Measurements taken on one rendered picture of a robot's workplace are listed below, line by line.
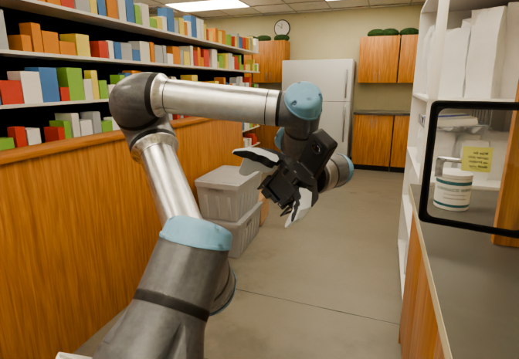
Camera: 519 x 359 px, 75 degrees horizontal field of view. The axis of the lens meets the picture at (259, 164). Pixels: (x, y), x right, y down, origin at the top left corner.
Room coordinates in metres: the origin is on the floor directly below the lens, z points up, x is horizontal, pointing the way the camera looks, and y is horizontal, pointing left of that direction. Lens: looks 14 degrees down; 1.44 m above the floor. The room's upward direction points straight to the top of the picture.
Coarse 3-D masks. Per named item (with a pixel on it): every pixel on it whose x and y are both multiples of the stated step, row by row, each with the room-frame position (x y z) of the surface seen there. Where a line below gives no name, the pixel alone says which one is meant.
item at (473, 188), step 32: (448, 128) 1.04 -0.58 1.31; (480, 128) 1.00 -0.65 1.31; (512, 128) 0.96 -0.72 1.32; (448, 160) 1.04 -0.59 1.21; (480, 160) 0.99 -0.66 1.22; (512, 160) 0.96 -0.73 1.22; (448, 192) 1.03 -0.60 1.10; (480, 192) 0.99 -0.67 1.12; (512, 192) 0.95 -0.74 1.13; (480, 224) 0.98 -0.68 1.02; (512, 224) 0.94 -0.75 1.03
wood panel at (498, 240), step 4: (516, 92) 1.03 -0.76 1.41; (516, 96) 1.02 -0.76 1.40; (516, 100) 1.02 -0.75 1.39; (492, 236) 1.02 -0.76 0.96; (496, 236) 1.00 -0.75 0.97; (500, 236) 1.00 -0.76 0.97; (504, 236) 0.99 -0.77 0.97; (492, 240) 1.01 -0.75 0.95; (496, 240) 1.00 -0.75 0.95; (500, 240) 1.00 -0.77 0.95; (504, 240) 0.99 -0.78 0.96; (508, 240) 0.99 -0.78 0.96; (512, 240) 0.99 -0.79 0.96; (516, 240) 0.98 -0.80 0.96; (496, 244) 1.00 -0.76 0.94; (500, 244) 0.99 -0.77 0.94; (504, 244) 0.99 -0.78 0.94; (508, 244) 0.99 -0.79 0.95; (512, 244) 0.98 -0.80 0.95; (516, 244) 0.98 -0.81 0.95
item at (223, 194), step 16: (208, 176) 2.84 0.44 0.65; (224, 176) 2.84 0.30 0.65; (240, 176) 2.84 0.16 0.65; (256, 176) 2.94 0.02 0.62; (208, 192) 2.66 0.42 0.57; (224, 192) 2.61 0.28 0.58; (240, 192) 2.63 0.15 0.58; (256, 192) 3.01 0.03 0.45; (208, 208) 2.68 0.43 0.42; (224, 208) 2.62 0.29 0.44; (240, 208) 2.65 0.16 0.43
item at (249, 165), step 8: (232, 152) 0.55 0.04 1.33; (240, 152) 0.55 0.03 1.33; (248, 152) 0.55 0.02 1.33; (256, 152) 0.56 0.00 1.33; (264, 152) 0.58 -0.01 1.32; (248, 160) 0.58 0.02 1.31; (256, 160) 0.57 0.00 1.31; (264, 160) 0.57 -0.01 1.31; (272, 160) 0.57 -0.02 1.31; (240, 168) 0.58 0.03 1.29; (248, 168) 0.59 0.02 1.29; (256, 168) 0.59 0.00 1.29; (264, 168) 0.59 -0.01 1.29; (272, 168) 0.60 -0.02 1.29
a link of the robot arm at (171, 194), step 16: (128, 128) 0.78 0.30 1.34; (144, 128) 0.79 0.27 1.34; (160, 128) 0.81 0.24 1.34; (128, 144) 0.81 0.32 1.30; (144, 144) 0.78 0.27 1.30; (160, 144) 0.79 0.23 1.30; (176, 144) 0.83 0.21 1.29; (144, 160) 0.77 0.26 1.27; (160, 160) 0.75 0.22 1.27; (176, 160) 0.78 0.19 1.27; (160, 176) 0.72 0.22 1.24; (176, 176) 0.73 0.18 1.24; (160, 192) 0.70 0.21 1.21; (176, 192) 0.69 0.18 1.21; (160, 208) 0.68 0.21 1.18; (176, 208) 0.66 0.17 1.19; (192, 208) 0.68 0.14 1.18; (224, 304) 0.57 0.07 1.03
